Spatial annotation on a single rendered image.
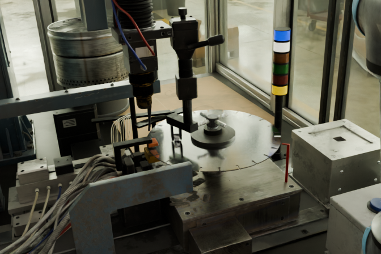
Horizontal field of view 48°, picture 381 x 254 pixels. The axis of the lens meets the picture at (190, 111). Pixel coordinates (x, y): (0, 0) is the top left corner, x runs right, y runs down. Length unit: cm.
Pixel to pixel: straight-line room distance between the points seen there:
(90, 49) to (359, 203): 102
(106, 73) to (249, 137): 71
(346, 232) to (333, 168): 21
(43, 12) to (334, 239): 146
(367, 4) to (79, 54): 115
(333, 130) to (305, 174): 15
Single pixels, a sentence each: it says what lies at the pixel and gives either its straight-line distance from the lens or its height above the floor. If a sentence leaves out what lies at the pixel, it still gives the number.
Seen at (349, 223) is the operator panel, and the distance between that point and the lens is 94.
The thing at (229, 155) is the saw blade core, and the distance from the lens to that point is 98.
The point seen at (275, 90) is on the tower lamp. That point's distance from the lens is 126.
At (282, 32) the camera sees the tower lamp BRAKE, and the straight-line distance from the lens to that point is 121.
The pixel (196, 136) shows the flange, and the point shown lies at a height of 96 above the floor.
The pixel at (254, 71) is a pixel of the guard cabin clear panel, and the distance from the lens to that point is 183.
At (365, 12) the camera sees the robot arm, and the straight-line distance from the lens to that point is 59.
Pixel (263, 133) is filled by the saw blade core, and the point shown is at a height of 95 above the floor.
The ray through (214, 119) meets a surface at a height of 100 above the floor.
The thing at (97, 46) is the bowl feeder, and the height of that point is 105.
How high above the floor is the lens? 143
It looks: 24 degrees down
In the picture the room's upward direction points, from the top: 3 degrees counter-clockwise
